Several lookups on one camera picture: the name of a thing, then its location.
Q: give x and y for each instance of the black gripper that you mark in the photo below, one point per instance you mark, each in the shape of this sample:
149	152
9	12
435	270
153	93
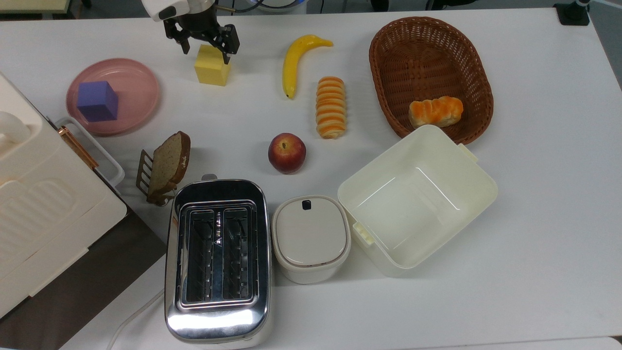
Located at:
197	24

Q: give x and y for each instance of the yellow foam cube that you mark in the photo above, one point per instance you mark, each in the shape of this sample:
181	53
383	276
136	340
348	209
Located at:
211	68

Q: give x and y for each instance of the purple foam cube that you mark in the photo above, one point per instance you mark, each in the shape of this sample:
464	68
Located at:
97	102

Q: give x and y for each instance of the pink plate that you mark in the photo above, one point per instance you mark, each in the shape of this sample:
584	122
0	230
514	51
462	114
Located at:
136	92

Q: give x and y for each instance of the yellow banana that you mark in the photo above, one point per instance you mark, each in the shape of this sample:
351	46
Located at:
294	58

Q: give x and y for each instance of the bread slice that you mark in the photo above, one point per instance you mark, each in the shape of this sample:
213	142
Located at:
167	163

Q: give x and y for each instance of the red apple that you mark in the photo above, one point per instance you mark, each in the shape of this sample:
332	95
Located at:
286	153

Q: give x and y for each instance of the orange striped bread roll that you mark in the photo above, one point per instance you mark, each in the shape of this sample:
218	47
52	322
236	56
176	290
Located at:
331	107

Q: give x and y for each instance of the brown wicker basket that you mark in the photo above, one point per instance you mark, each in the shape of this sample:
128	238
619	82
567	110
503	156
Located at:
427	58

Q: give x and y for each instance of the small white lidded trash can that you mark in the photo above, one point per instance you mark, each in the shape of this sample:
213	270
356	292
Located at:
311	238

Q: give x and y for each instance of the cream toy cabinet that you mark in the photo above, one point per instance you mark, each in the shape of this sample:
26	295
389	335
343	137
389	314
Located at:
43	204

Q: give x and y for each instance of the orange glazed twisted bread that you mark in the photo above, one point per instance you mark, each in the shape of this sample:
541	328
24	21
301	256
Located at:
435	112

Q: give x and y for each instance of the cream square plastic bin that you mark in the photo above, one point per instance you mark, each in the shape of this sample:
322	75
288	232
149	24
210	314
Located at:
418	204

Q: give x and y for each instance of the cream chrome toaster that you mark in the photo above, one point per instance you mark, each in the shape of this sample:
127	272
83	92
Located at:
218	316

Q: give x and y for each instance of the black table clamp mount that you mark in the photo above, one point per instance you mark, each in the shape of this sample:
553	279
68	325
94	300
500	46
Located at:
572	13

